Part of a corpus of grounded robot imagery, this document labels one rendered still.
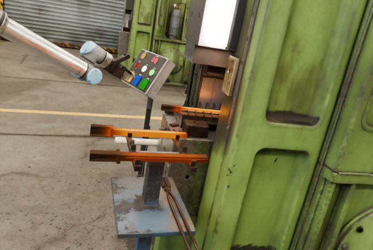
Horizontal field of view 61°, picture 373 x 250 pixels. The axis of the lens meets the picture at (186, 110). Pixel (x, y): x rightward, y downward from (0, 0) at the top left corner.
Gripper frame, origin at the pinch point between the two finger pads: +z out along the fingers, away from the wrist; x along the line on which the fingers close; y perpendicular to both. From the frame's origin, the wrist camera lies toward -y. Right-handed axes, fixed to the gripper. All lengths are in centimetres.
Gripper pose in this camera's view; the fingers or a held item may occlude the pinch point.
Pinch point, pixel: (133, 75)
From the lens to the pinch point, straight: 207.4
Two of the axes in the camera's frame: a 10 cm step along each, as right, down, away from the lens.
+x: 6.0, 3.3, -7.3
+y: -5.3, 8.5, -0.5
